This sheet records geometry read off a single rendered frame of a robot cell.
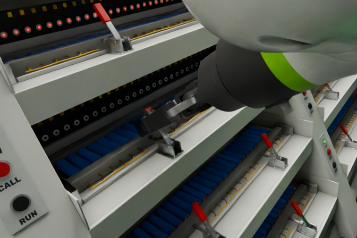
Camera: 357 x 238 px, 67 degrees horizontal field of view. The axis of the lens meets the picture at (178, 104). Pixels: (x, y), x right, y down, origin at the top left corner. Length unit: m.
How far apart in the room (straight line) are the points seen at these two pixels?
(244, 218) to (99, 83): 0.38
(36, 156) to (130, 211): 0.15
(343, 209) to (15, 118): 0.86
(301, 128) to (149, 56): 0.51
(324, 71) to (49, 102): 0.31
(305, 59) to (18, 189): 0.32
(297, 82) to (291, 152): 0.53
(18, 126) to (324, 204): 0.78
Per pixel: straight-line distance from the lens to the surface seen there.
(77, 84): 0.40
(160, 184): 0.45
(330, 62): 0.24
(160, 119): 0.36
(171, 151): 0.46
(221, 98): 0.30
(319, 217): 0.86
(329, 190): 0.92
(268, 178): 0.69
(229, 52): 0.27
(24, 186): 0.36
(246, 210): 0.61
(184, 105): 0.32
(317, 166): 0.89
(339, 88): 1.17
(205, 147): 0.51
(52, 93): 0.39
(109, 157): 0.47
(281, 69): 0.25
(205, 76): 0.31
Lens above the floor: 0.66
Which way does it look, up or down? 6 degrees down
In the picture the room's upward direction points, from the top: 25 degrees counter-clockwise
